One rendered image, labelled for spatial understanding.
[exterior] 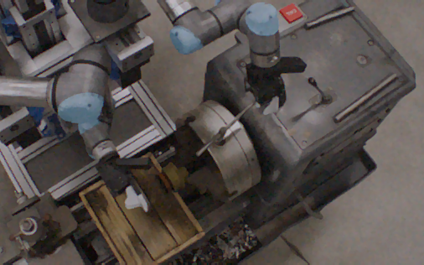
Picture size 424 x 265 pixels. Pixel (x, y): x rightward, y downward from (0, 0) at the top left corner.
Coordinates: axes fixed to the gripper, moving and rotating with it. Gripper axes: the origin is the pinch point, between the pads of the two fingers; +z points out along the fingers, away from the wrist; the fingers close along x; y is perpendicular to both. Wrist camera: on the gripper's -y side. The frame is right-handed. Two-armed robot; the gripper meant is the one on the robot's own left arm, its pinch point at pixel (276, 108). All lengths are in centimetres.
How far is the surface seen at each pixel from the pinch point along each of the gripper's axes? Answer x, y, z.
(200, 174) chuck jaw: -10.3, 22.6, 23.6
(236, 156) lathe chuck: -3.2, 12.8, 14.8
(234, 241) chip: -12, 15, 80
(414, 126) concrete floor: -34, -126, 133
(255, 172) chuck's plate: 0.0, 8.7, 22.9
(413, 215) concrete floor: 5, -88, 147
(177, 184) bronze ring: -11.5, 30.5, 23.4
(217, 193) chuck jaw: -2.3, 21.8, 25.1
